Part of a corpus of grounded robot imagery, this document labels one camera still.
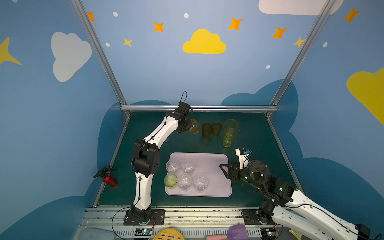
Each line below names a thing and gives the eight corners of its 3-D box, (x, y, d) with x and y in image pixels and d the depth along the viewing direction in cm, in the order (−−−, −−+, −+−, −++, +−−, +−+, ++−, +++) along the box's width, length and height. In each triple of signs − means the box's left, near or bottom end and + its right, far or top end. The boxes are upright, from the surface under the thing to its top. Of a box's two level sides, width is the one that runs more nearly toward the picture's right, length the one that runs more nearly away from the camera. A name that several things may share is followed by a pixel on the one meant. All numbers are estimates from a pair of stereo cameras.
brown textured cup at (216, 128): (211, 137, 113) (213, 128, 104) (211, 132, 116) (212, 122, 108) (220, 137, 113) (222, 128, 104) (219, 132, 116) (221, 122, 108)
